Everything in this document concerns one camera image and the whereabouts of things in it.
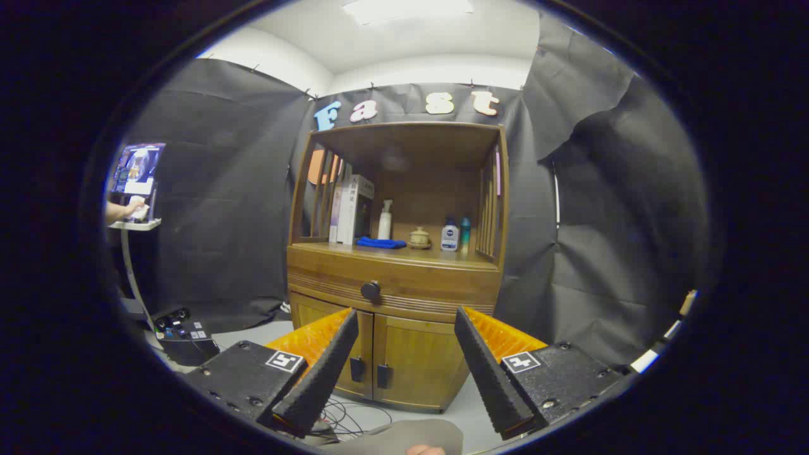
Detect thin pale purple book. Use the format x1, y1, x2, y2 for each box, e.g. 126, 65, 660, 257
329, 183, 343, 244

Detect wooden countertop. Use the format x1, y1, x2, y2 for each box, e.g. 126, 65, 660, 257
289, 242, 500, 271

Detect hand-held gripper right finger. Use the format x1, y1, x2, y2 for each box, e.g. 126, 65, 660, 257
454, 306, 626, 441

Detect monitor screen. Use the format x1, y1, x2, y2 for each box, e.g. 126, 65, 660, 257
111, 143, 166, 197

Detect wooden cabinet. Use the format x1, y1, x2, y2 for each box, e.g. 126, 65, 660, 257
286, 121, 510, 413

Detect black device box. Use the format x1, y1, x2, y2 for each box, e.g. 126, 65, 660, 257
154, 308, 220, 366

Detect white strip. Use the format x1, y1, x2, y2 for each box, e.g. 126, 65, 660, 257
631, 289, 698, 373

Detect grey cloth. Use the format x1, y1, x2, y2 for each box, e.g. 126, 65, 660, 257
329, 419, 464, 455

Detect loose thin cables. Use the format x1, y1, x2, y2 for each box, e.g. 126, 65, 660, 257
319, 398, 392, 440

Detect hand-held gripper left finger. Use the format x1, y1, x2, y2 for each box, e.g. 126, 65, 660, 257
183, 308, 360, 439

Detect thick white book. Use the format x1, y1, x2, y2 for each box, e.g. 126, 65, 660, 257
336, 174, 375, 246

